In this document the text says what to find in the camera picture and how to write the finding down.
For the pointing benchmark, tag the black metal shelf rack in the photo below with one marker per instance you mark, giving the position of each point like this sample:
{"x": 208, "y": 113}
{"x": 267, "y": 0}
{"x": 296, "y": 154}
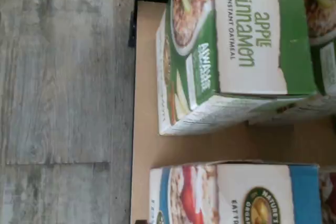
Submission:
{"x": 147, "y": 103}

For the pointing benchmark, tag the green apple cinnamon oatmeal box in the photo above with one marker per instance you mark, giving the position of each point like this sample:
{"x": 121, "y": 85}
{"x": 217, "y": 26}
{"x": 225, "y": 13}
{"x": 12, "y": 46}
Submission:
{"x": 223, "y": 51}
{"x": 325, "y": 11}

